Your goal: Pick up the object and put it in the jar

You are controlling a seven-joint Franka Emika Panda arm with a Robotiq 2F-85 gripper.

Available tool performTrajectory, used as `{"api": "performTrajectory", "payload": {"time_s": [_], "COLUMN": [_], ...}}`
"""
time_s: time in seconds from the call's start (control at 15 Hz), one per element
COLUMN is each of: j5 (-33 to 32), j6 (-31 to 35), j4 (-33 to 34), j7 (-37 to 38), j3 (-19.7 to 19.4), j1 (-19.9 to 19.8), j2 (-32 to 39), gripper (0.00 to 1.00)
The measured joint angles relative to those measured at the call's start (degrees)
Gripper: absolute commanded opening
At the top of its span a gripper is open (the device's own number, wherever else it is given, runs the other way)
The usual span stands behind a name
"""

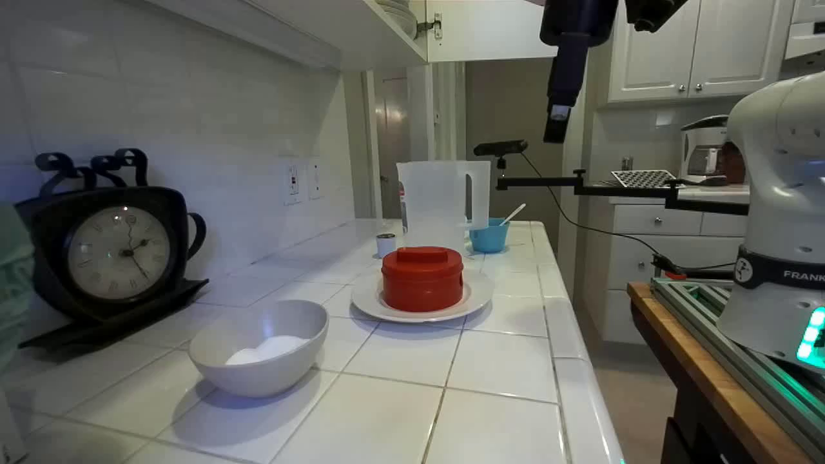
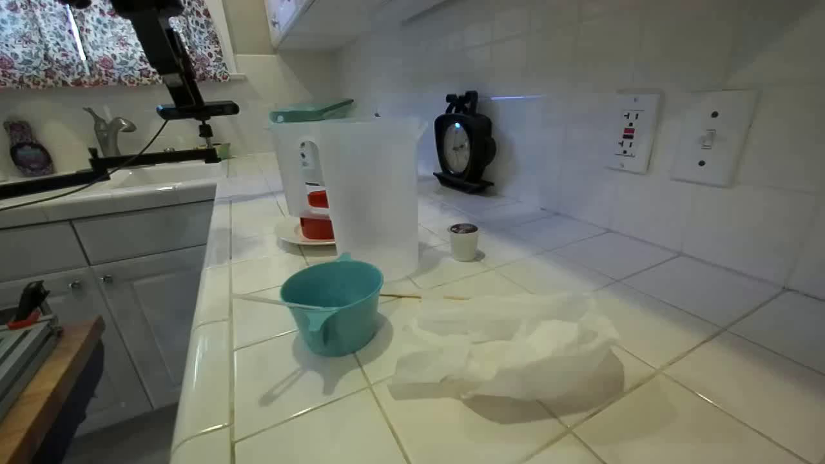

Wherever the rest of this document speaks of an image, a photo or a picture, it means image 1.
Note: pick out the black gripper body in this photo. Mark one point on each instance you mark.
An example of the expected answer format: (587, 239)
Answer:
(571, 35)

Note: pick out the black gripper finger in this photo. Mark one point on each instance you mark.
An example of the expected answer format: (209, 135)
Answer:
(559, 125)

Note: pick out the white ceramic bowl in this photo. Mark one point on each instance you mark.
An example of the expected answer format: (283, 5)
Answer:
(258, 352)

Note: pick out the white lower drawer cabinet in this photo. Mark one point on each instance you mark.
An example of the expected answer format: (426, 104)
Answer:
(660, 233)

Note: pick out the white translucent plastic pitcher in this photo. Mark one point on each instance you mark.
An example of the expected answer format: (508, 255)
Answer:
(433, 207)

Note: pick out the wooden table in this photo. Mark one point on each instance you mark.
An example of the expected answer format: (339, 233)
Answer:
(698, 361)

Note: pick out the white round plate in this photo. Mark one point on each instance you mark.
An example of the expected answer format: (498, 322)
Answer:
(368, 301)

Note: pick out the blue bowl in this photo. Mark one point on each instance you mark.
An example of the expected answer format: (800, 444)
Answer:
(488, 238)

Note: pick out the black teacup shaped clock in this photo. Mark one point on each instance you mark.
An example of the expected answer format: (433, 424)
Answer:
(119, 252)

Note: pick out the red round lidded container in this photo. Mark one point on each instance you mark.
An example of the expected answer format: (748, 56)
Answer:
(422, 279)

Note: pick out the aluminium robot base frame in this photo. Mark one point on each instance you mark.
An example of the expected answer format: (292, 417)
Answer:
(757, 376)

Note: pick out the metal grid rack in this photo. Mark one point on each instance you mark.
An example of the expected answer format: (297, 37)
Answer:
(642, 179)

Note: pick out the white upper cabinet doors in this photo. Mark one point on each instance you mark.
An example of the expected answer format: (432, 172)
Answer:
(698, 47)

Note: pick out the white wall outlet plate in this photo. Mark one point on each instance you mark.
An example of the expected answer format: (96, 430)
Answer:
(292, 183)
(316, 179)

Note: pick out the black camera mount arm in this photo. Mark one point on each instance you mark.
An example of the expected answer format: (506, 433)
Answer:
(601, 183)

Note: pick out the white overhead wall cabinet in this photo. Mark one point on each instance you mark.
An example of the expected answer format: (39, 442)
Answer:
(343, 29)

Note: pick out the black external camera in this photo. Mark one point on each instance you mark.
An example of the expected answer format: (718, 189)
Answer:
(502, 147)

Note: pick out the white countertop appliance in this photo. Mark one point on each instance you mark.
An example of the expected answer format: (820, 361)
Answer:
(703, 151)

